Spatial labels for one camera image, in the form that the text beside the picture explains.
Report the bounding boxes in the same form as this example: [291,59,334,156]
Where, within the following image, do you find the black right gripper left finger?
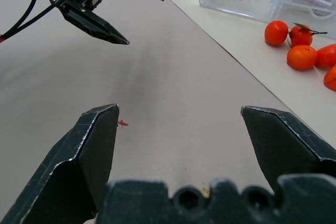
[0,103,120,224]

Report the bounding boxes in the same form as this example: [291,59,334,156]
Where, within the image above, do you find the orange fruit with leaf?
[288,23,328,48]

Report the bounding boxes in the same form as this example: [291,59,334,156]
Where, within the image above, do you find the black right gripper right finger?
[240,105,336,195]

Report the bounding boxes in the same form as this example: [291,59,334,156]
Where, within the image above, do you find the round orange fruit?
[286,45,318,71]
[323,65,336,91]
[264,20,289,46]
[314,44,336,69]

